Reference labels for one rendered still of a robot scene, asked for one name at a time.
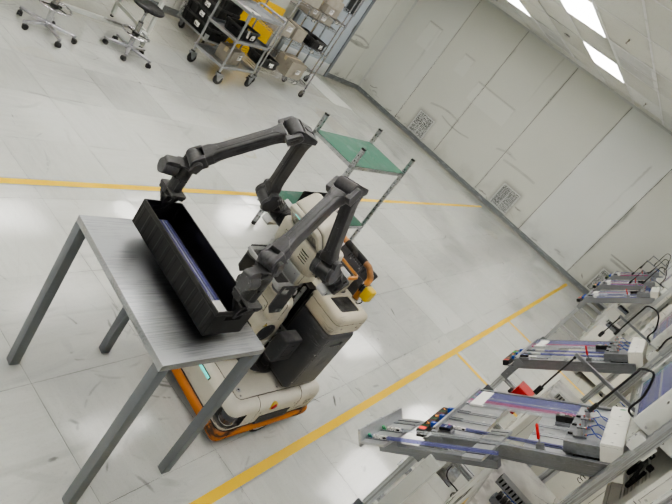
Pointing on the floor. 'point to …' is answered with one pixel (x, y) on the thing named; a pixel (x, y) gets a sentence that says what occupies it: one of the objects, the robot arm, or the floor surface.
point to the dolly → (193, 12)
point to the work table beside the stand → (146, 278)
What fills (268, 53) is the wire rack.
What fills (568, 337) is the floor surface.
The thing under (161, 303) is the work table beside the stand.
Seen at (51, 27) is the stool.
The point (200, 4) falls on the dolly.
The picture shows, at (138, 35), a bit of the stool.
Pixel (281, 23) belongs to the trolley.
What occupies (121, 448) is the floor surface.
